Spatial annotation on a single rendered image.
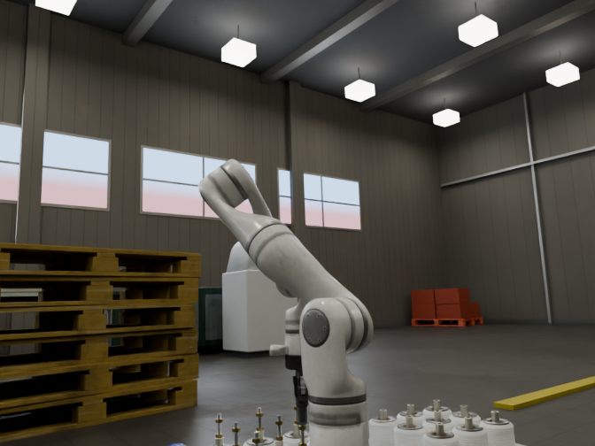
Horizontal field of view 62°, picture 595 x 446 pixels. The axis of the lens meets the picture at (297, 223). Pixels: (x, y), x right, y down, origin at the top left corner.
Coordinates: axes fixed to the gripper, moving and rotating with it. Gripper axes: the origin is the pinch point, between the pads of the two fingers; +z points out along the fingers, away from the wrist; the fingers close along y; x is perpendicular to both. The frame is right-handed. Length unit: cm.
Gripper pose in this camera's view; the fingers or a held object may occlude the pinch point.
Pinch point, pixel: (302, 415)
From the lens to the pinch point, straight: 126.8
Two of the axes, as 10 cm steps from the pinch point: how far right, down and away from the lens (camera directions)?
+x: -10.0, 0.2, -0.7
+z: 0.3, 9.9, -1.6
